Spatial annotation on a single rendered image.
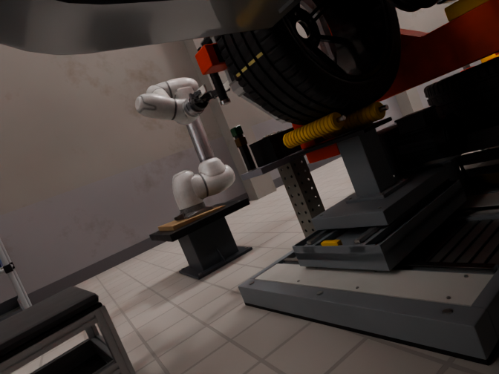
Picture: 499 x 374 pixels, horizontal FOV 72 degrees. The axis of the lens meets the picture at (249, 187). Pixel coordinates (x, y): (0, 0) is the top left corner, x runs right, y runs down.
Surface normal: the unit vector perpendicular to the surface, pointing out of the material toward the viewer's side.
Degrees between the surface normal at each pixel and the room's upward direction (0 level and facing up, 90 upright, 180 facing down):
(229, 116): 90
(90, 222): 90
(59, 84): 90
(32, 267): 90
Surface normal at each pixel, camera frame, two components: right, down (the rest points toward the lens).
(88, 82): 0.47, -0.12
